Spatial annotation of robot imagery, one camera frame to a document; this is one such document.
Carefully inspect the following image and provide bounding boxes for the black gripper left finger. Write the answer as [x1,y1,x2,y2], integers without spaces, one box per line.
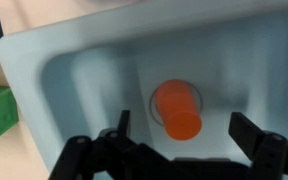
[48,109,172,180]

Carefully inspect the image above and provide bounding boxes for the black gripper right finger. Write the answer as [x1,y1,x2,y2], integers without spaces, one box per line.
[228,111,288,180]

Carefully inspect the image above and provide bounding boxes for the orange toy cup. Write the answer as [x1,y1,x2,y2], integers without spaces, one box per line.
[154,79,203,142]

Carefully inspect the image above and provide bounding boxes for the light blue toy sink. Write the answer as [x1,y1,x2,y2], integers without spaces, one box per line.
[0,0,288,180]

